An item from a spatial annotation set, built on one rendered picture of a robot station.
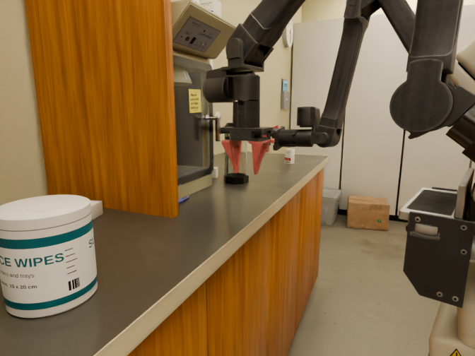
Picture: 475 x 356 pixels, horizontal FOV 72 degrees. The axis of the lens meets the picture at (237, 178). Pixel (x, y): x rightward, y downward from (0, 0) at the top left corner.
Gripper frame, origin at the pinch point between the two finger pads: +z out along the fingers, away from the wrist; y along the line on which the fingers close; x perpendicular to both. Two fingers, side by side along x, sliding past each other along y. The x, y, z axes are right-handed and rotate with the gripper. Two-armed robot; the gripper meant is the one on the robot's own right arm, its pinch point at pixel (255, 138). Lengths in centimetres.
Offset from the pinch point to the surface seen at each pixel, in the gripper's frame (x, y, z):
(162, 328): 22, 68, -6
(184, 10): -37.8, 23.3, 9.1
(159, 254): 14, 57, 1
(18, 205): -3, 76, 10
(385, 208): 115, -238, -47
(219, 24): -36.5, 4.7, 8.1
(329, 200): 108, -229, 8
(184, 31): -33.6, 18.8, 12.5
